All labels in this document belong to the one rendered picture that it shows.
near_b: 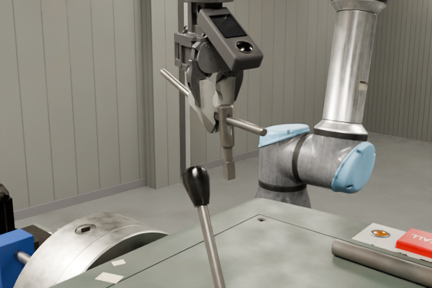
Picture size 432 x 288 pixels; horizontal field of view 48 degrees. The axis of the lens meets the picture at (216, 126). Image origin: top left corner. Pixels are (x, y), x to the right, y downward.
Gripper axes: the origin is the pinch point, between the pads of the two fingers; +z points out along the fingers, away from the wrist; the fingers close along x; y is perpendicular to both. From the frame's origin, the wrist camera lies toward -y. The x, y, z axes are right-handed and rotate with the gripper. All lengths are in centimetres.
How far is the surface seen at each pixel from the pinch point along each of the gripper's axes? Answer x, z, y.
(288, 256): -1.2, 13.8, -17.5
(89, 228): 18.3, 17.9, 10.3
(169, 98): -154, 95, 351
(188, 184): 13.6, 0.0, -17.1
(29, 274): 28.5, 22.0, 8.1
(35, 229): 18, 50, 75
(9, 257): 29, 35, 37
